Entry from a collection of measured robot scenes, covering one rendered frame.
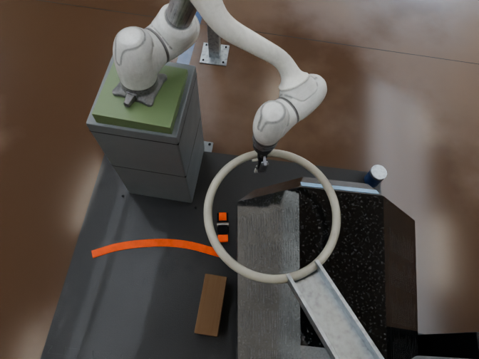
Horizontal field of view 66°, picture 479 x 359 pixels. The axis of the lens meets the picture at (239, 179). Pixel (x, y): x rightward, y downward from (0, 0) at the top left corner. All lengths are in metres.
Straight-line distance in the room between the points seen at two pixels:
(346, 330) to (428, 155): 1.77
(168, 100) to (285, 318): 0.99
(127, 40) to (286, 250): 0.97
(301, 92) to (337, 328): 0.74
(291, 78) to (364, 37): 2.12
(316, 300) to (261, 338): 0.28
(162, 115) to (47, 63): 1.69
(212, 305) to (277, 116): 1.21
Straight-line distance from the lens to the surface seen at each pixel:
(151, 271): 2.20
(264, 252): 1.49
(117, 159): 1.94
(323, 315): 1.26
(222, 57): 2.90
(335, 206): 1.36
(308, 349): 1.35
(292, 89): 1.18
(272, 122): 1.09
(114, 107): 1.64
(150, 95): 1.63
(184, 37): 1.54
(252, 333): 1.48
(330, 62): 3.00
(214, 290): 2.03
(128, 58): 1.48
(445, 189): 2.73
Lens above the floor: 2.14
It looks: 66 degrees down
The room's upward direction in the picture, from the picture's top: 5 degrees clockwise
